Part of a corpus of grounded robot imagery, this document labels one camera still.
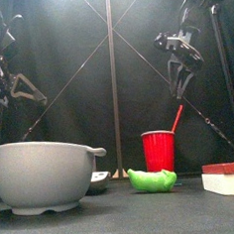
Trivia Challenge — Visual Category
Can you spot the light blue bowl with handles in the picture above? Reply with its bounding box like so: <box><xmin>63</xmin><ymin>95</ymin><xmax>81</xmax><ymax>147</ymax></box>
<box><xmin>0</xmin><ymin>135</ymin><xmax>111</xmax><ymax>219</ymax></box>

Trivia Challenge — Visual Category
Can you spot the black frame pole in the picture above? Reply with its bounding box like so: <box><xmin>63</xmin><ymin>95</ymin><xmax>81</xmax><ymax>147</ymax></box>
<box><xmin>208</xmin><ymin>2</ymin><xmax>234</xmax><ymax>142</ymax></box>

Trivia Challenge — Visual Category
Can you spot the green toy pea pod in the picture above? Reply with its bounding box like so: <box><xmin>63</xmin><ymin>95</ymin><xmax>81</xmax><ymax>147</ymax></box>
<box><xmin>126</xmin><ymin>165</ymin><xmax>178</xmax><ymax>195</ymax></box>

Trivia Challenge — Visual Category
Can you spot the grey metal frame post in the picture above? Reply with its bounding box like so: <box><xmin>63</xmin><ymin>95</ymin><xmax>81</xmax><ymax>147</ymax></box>
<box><xmin>98</xmin><ymin>0</ymin><xmax>130</xmax><ymax>180</ymax></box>

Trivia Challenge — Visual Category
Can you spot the red plastic party cup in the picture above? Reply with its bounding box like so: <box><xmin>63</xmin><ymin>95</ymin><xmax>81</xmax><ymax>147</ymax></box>
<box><xmin>140</xmin><ymin>129</ymin><xmax>177</xmax><ymax>175</ymax></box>

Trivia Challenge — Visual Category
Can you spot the thin diagonal brace wire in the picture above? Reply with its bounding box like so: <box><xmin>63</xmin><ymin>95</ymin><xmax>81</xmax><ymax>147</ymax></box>
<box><xmin>9</xmin><ymin>0</ymin><xmax>158</xmax><ymax>143</ymax></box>
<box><xmin>77</xmin><ymin>0</ymin><xmax>234</xmax><ymax>174</ymax></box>

